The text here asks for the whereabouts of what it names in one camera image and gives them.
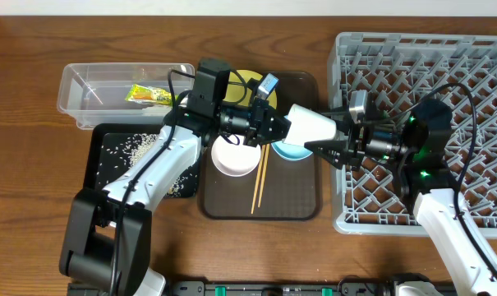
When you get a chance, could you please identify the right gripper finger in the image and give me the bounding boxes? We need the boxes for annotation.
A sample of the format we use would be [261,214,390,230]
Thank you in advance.
[304,140,349,169]
[322,111,349,126]

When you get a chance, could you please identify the white green cup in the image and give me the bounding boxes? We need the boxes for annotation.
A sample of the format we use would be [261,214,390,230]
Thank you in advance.
[283,104,338,146]

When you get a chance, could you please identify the light blue bowl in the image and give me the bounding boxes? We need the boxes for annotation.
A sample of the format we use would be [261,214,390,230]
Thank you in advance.
[271,141,312,161]

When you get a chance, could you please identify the green snack wrapper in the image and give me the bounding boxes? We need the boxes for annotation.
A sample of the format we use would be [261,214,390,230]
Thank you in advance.
[125,84,173,106]

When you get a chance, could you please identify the pile of rice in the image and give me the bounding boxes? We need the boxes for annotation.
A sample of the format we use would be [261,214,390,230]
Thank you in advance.
[94,133,200,198]

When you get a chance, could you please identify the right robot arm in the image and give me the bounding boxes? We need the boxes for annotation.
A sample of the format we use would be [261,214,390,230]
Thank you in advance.
[305,99,497,295]

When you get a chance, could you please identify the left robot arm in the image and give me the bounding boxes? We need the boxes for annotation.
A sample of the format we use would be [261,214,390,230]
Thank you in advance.
[58,58,291,296]

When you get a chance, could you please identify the grey dishwasher rack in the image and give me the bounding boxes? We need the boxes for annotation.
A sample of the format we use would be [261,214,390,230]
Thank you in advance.
[327,32,497,239]

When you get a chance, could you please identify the black waste tray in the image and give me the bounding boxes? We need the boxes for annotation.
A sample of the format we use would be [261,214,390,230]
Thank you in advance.
[82,123,202,199]

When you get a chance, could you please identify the yellow plate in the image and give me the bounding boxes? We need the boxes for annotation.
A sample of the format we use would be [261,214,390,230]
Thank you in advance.
[223,70,278,109]

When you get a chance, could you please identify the wooden chopstick right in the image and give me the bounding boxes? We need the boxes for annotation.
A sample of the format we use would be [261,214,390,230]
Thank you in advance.
[257,144,270,208]

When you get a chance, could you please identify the wooden chopstick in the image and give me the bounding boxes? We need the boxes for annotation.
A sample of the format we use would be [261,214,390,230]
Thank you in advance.
[257,144,270,208]
[251,145,267,215]

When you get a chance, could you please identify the wooden chopstick left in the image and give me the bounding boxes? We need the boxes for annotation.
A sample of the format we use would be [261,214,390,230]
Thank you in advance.
[251,145,267,215]

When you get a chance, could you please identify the clear plastic bin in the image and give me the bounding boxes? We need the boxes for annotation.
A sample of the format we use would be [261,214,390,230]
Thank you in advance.
[57,62,195,129]

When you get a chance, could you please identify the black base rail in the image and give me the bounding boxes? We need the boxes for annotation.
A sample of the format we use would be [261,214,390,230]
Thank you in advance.
[66,273,446,296]

